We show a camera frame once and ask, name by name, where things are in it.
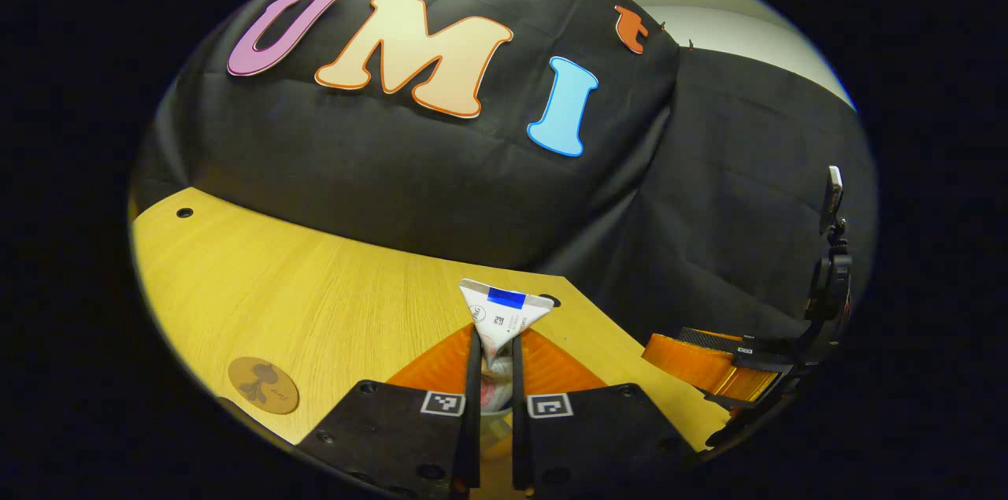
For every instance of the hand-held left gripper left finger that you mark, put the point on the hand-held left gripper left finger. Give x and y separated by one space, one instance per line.
394 437

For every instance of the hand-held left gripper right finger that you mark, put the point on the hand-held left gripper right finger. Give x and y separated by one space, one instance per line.
598 437

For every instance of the white toothpaste tube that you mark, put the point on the white toothpaste tube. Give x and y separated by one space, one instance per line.
504 311

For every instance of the round brown coaster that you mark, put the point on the round brown coaster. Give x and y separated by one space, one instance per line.
264 386

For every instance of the yellow wooden desktop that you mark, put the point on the yellow wooden desktop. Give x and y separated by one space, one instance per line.
315 295

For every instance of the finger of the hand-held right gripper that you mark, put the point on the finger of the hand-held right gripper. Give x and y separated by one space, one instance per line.
701 366
768 357

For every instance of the black backdrop cloth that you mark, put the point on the black backdrop cloth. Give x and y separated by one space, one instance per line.
394 169

